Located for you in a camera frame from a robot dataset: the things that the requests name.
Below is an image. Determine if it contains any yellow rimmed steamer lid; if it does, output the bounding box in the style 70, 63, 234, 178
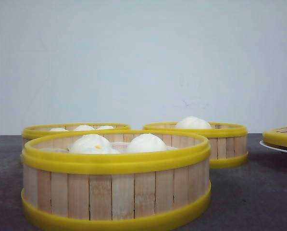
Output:
262, 126, 287, 147

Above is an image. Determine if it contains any right bun in front basket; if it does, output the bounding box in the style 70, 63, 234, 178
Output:
127, 133, 167, 153

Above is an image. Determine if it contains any bun in basket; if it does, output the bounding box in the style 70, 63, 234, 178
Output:
175, 116, 212, 129
69, 134, 120, 154
127, 133, 167, 153

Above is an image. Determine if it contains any right bun back left basket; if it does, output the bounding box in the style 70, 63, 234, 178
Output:
96, 125, 114, 130

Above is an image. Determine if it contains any left bun in front basket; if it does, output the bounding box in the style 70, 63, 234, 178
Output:
69, 134, 120, 154

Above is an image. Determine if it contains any front bamboo steamer basket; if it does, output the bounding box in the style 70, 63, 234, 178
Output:
21, 130, 211, 231

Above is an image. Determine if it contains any white plate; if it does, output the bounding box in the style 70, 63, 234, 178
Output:
259, 141, 287, 154

